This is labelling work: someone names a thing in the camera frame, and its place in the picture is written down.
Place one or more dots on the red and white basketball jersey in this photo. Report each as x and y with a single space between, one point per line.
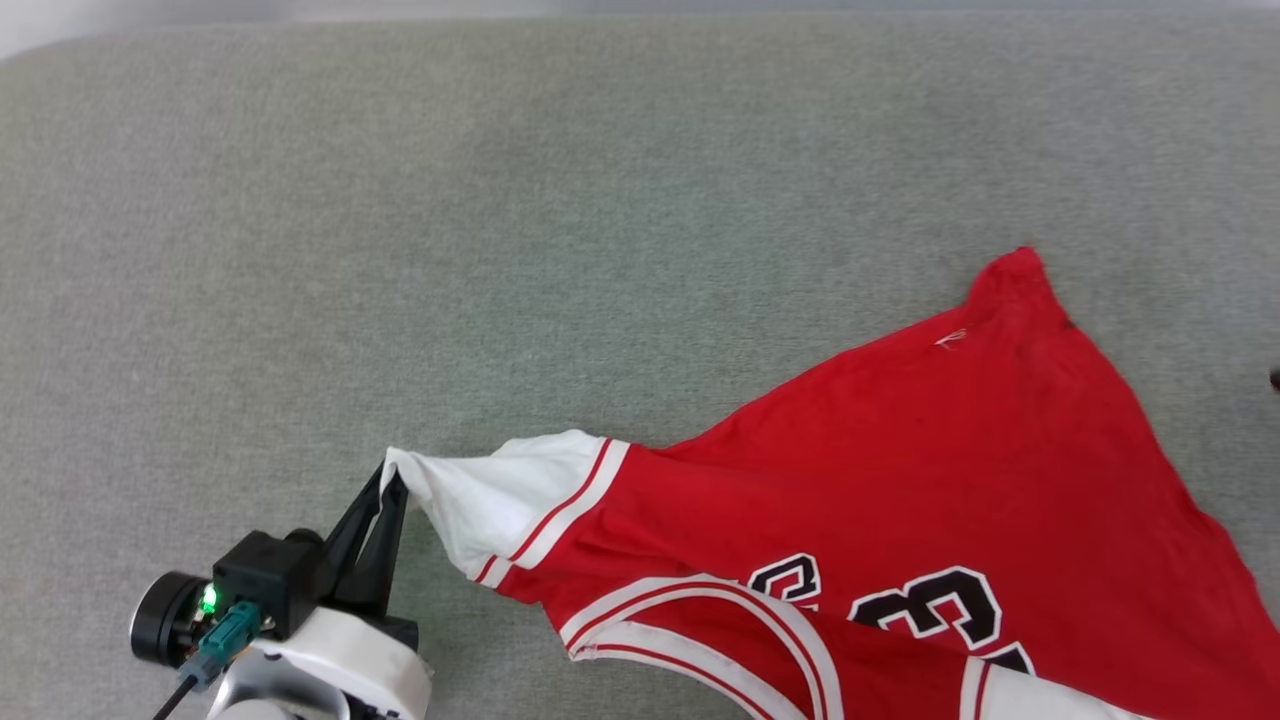
900 500

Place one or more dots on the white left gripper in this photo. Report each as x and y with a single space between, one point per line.
340 665

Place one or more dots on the grey fabric sofa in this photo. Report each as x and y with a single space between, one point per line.
500 250

